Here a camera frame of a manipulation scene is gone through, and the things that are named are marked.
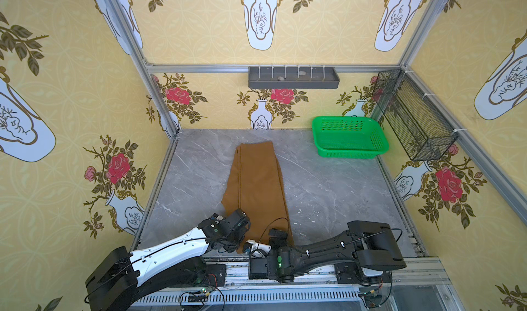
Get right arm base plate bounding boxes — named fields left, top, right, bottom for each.
left=333, top=262, right=392, bottom=286

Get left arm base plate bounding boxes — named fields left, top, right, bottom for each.
left=204, top=264, right=226, bottom=288

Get aluminium front rail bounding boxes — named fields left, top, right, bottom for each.
left=102, top=257, right=454, bottom=292

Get black wire mesh basket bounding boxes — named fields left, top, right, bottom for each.
left=372, top=69, right=458, bottom=162

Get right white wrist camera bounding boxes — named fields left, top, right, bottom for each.
left=243, top=240, right=271, bottom=258

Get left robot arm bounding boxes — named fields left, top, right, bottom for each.
left=85, top=209, right=251, bottom=310

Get small circuit board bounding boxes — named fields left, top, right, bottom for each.
left=187, top=293, right=208, bottom=304

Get green plastic basket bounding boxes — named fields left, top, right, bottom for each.
left=312, top=116, right=389, bottom=160

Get brown long pants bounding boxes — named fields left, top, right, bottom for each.
left=222, top=141, right=292, bottom=253

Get grey wall shelf tray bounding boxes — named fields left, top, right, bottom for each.
left=248, top=65, right=340, bottom=90

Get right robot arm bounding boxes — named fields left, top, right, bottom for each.
left=248, top=220, right=406, bottom=284

